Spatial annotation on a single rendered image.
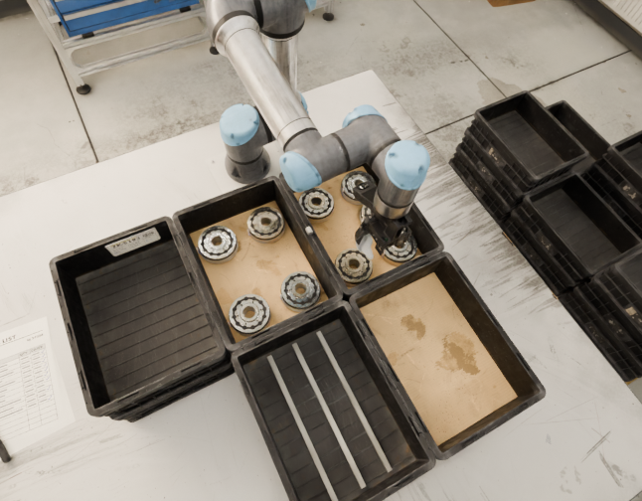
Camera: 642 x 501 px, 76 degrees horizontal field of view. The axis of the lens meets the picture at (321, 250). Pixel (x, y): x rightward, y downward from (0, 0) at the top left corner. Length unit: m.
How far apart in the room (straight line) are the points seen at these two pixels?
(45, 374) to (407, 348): 0.95
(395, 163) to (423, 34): 2.62
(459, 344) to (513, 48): 2.61
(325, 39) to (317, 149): 2.40
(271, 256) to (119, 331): 0.42
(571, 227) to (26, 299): 2.02
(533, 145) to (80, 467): 1.99
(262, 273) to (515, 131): 1.40
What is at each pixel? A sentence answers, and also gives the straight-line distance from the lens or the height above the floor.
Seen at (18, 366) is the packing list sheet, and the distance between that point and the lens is 1.39.
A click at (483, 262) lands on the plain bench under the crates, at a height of 0.70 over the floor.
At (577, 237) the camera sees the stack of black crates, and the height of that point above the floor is 0.38.
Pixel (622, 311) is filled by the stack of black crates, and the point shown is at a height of 0.48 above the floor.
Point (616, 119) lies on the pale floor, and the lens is 3.31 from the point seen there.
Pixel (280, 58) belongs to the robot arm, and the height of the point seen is 1.17.
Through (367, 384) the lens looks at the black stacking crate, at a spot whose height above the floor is 0.83.
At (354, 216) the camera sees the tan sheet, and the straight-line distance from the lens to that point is 1.22.
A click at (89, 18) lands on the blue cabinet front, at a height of 0.39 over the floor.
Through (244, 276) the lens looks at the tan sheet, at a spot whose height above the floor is 0.83.
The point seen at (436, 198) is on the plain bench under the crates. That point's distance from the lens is 1.48.
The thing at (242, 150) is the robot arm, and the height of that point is 0.88.
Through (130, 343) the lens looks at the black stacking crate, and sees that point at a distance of 1.14.
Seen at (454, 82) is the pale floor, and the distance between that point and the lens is 3.01.
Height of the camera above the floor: 1.86
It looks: 64 degrees down
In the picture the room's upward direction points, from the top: 8 degrees clockwise
